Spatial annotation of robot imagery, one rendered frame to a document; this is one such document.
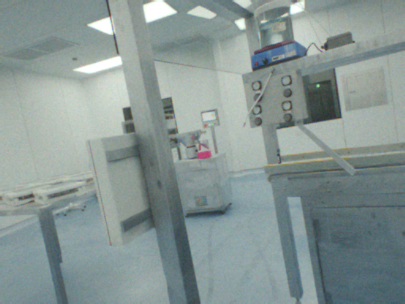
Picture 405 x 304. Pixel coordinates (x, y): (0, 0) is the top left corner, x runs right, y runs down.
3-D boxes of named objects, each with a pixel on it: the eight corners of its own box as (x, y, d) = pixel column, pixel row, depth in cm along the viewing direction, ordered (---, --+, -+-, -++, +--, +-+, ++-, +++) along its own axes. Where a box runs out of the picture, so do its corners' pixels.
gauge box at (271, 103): (250, 128, 131) (242, 81, 130) (258, 126, 140) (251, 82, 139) (303, 119, 120) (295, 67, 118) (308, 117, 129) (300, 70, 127)
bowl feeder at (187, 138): (176, 161, 426) (172, 134, 422) (186, 157, 459) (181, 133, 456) (210, 157, 409) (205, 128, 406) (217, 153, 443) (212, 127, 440)
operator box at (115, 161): (107, 246, 75) (84, 140, 72) (151, 222, 89) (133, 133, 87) (125, 247, 72) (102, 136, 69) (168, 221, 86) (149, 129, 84)
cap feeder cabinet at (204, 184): (181, 218, 418) (170, 164, 412) (194, 206, 471) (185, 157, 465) (225, 214, 397) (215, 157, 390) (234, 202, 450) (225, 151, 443)
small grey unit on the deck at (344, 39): (320, 55, 122) (318, 39, 121) (323, 58, 128) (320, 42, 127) (355, 46, 115) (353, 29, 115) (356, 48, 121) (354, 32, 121)
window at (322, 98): (269, 131, 641) (259, 74, 632) (269, 131, 643) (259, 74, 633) (342, 118, 595) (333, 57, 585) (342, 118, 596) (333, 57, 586)
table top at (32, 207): (-87, 222, 240) (-89, 217, 239) (44, 185, 336) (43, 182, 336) (40, 214, 168) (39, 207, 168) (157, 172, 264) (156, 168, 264)
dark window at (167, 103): (131, 153, 755) (122, 108, 745) (131, 153, 756) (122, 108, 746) (180, 144, 710) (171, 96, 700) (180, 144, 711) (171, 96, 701)
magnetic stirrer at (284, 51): (250, 73, 131) (247, 51, 130) (266, 75, 149) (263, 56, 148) (298, 59, 120) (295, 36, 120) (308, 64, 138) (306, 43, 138)
